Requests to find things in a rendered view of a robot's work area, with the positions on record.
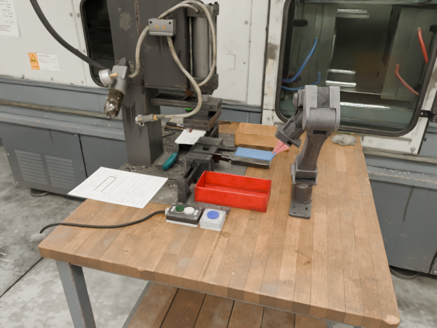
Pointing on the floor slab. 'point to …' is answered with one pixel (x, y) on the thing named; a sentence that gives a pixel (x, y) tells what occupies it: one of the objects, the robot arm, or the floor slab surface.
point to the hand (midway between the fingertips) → (274, 152)
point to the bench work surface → (242, 256)
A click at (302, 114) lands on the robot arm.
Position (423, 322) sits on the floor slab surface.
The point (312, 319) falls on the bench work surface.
